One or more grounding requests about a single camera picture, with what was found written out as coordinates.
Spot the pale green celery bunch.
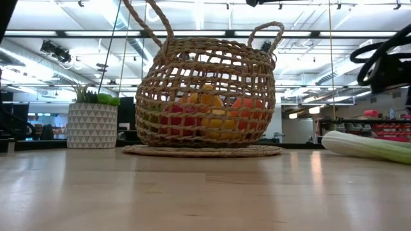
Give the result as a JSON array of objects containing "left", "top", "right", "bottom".
[{"left": 320, "top": 130, "right": 411, "bottom": 166}]

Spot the yellow bell pepper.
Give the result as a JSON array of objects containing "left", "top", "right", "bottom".
[
  {"left": 197, "top": 83, "right": 225, "bottom": 110},
  {"left": 200, "top": 108, "right": 237, "bottom": 141}
]

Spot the green pear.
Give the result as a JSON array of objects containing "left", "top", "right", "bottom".
[{"left": 144, "top": 102, "right": 168, "bottom": 129}]

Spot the long ceiling light fixture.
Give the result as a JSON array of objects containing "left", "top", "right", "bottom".
[{"left": 4, "top": 29, "right": 399, "bottom": 39}]

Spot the shelving with red bins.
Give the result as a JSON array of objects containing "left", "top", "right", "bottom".
[{"left": 316, "top": 108, "right": 411, "bottom": 144}]

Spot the round woven placemat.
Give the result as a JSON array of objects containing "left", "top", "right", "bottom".
[{"left": 122, "top": 144, "right": 284, "bottom": 158}]

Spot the black cabinet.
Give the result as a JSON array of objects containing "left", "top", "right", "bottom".
[{"left": 117, "top": 96, "right": 138, "bottom": 147}]

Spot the succulent in white patterned pot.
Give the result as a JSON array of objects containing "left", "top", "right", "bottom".
[{"left": 66, "top": 82, "right": 121, "bottom": 150}]

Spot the black ceiling spotlight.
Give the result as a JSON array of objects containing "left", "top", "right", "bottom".
[{"left": 40, "top": 40, "right": 72, "bottom": 64}]

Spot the woven wicker basket with handles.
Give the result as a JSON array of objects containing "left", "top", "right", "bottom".
[{"left": 121, "top": 0, "right": 286, "bottom": 149}]

